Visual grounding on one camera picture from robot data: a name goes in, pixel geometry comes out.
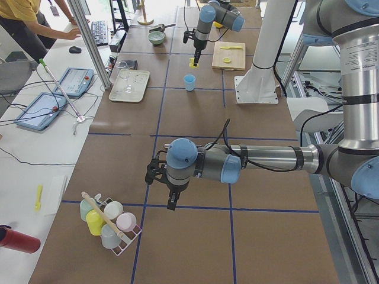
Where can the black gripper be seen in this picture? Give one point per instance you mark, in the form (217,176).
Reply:
(198,44)
(174,189)

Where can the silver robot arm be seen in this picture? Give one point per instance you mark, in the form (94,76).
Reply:
(353,26)
(214,11)

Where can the light blue cup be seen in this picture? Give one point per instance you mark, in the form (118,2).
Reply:
(189,82)

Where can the whole yellow lemon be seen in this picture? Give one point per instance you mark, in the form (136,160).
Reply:
(217,25)

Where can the pink cup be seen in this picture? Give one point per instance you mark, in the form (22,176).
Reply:
(126,222)

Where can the white cup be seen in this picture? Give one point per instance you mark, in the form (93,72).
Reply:
(113,209)

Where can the grey blue cup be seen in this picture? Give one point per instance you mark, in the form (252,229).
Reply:
(109,238)

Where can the yellow cup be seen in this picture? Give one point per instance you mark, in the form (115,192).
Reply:
(94,222)

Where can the pastel green cup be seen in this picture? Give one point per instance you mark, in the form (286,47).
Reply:
(84,209)

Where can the person's hand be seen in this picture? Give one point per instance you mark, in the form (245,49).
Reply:
(72,34)

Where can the bamboo cutting board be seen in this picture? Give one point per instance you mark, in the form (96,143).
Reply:
(238,57)

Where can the yellow plastic knife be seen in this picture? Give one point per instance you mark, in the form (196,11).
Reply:
(231,47)

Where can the green bowl of ice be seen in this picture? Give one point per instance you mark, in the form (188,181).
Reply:
(156,37)

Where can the metal ice scoop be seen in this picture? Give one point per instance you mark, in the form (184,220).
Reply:
(161,27)

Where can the wooden mug tree stand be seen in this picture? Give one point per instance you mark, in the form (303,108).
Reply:
(144,19)

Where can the clear wine glass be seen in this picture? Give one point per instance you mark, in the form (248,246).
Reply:
(125,74)

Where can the cream bear tray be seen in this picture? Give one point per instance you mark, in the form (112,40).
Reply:
(138,80)

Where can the black keyboard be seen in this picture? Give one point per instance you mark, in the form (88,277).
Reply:
(99,31)

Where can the white stick green tip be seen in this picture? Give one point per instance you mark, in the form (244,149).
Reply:
(80,117)

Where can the black computer mouse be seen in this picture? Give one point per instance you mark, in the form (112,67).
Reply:
(75,50)

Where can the blue teach pendant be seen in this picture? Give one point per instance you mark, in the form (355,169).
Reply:
(76,81)
(41,112)

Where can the yellow plastic spoon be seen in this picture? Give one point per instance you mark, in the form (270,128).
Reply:
(37,204)

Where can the red water bottle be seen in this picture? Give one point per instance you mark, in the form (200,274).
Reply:
(18,241)

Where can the person in yellow shirt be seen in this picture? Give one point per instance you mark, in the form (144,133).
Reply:
(27,25)

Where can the white wire cup rack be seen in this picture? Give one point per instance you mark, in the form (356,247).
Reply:
(129,236)

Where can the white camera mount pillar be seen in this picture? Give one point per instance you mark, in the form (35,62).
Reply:
(258,86)

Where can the wooden rack handle rod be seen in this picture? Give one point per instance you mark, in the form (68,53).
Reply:
(87,197)

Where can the aluminium frame post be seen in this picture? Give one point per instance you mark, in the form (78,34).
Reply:
(79,16)

